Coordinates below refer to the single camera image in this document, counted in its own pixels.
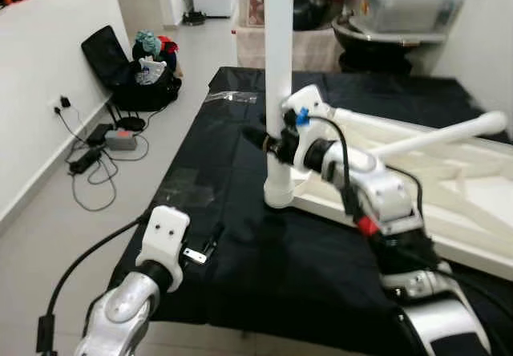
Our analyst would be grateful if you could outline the white plastic table leg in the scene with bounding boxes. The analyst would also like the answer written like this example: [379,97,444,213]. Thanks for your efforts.
[370,110,510,158]
[263,0,296,208]

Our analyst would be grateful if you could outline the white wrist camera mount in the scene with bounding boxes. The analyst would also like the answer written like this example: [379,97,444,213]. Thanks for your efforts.
[135,205,192,293]
[281,85,329,172]

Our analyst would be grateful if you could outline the teal stuffed toy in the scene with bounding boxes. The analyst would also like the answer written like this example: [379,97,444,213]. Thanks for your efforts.
[135,30,161,56]

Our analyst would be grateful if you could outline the white plastic table top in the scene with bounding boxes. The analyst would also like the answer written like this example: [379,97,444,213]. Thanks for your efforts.
[265,103,513,281]

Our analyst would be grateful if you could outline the black router with antennas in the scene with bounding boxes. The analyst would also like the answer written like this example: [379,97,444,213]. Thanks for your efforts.
[104,99,147,132]

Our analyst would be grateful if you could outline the black charger brick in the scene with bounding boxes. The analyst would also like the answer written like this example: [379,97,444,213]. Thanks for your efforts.
[87,123,113,144]

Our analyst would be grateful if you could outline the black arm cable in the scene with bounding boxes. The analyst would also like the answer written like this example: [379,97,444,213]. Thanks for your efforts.
[36,216,149,356]
[297,107,513,325]

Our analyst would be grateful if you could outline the black round floor device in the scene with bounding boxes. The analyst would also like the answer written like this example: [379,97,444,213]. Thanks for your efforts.
[183,10,208,26]

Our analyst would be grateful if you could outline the open black suitcase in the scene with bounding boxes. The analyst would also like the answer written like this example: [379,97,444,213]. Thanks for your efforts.
[80,26,184,112]

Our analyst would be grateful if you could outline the white plastic bag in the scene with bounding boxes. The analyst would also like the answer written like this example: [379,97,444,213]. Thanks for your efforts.
[136,58,168,84]

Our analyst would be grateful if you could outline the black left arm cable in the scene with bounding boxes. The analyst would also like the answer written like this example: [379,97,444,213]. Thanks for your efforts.
[36,216,149,356]

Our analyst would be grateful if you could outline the clear plastic storage box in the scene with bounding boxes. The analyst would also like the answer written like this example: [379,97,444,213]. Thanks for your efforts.
[353,0,466,34]

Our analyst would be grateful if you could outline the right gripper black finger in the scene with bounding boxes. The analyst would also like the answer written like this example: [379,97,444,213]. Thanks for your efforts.
[240,126,277,150]

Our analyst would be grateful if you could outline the black round basin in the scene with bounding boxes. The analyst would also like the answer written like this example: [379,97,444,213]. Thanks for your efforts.
[333,15,450,72]

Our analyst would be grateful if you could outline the beige cloth covered bench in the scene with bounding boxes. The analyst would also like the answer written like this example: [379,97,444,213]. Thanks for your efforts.
[236,27,345,72]

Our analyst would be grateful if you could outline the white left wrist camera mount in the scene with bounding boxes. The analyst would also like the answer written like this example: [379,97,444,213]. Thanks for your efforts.
[135,205,192,293]

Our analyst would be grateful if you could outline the black power strip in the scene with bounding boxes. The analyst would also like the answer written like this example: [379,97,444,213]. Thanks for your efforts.
[68,148,103,174]

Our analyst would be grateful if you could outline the grey box with red button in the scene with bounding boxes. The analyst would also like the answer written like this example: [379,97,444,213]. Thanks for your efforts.
[104,129,139,150]

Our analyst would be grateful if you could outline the red printed box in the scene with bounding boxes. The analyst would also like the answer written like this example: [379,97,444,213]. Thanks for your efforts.
[244,0,267,26]

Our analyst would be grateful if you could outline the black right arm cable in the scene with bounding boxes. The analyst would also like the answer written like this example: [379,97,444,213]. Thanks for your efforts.
[297,107,513,325]

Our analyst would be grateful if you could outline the black bag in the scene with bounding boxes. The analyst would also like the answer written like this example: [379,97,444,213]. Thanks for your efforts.
[293,0,353,32]

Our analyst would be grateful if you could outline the red stuffed toy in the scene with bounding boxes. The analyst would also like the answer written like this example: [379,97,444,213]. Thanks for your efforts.
[156,37,179,56]

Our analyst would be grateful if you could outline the black tablecloth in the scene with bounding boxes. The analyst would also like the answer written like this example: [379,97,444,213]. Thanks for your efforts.
[108,67,513,356]

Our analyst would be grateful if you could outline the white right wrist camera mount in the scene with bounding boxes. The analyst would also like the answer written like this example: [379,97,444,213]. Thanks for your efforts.
[281,85,329,172]

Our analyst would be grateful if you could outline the clear plastic wrapper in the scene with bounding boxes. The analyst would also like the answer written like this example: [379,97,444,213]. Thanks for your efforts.
[207,90,259,104]

